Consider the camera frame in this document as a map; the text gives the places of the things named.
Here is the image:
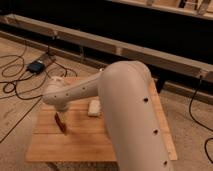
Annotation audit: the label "blue power box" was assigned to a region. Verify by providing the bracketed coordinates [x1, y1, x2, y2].
[27, 61, 45, 74]

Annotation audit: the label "black cable at right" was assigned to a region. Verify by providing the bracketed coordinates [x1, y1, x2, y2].
[188, 77, 213, 164]

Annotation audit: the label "red pepper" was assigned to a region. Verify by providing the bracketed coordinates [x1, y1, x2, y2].
[54, 113, 67, 133]

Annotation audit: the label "black floor cables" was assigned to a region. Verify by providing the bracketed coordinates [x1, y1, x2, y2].
[0, 39, 78, 144]

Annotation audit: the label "wooden table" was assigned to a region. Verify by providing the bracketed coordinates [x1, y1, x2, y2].
[25, 76, 178, 171]

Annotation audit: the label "white sponge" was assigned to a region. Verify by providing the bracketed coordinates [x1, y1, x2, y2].
[88, 100, 101, 117]

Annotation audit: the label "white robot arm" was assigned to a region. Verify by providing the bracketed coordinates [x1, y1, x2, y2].
[43, 61, 174, 171]

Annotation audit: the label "long wooden shelf frame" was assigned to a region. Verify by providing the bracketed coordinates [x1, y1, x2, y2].
[0, 15, 213, 83]

